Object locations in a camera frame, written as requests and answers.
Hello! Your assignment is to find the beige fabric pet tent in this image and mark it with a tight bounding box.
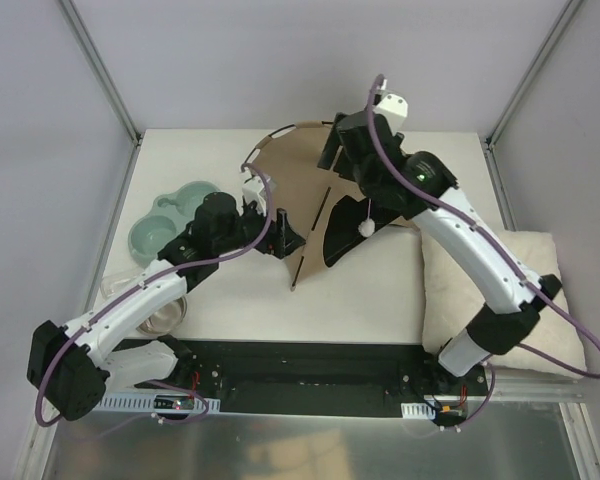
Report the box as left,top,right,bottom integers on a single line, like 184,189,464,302
242,119,421,291

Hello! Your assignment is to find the steel pet bowl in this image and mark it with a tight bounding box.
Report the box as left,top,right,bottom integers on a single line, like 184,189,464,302
136,296,188,337

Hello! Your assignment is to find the clear plastic cup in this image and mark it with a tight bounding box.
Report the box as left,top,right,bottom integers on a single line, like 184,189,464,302
100,267,144,300

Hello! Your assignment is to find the white fluffy cushion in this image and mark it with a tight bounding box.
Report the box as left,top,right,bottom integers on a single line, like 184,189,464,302
419,227,589,374

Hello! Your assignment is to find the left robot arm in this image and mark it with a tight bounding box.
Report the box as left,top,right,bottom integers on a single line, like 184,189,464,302
27,192,306,427

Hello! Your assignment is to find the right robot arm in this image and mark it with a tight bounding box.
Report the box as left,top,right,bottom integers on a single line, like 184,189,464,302
318,111,562,395

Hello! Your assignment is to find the green double pet bowl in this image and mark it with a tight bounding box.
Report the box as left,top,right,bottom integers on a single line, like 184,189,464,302
127,181,219,267

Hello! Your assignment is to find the white pompom cat toy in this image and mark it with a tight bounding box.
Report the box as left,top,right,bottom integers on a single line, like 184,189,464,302
358,199,376,238

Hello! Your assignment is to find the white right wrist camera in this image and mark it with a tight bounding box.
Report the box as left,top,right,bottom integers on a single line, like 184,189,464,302
373,79,409,133

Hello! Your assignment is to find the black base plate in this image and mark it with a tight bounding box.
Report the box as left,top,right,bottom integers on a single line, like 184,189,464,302
129,337,500,415

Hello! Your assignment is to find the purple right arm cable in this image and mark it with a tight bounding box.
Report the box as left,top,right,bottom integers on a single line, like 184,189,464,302
367,74,600,434

